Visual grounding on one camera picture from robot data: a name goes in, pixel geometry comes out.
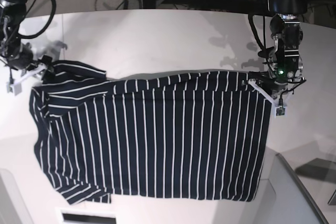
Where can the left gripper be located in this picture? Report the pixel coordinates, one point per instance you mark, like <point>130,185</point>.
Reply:
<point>273,89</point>

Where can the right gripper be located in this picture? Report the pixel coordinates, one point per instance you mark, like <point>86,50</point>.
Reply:
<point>22,58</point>

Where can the navy white striped t-shirt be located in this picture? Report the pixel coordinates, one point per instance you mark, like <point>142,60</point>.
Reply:
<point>193,135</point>

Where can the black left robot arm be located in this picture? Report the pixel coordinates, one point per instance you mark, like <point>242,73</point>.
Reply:
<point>283,60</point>

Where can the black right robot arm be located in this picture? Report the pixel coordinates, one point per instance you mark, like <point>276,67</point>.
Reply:
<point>13,13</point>

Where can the grey monitor edge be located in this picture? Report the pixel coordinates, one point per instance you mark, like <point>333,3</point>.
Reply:
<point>303,191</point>

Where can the white slotted box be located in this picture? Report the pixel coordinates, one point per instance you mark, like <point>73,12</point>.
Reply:
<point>86,218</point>

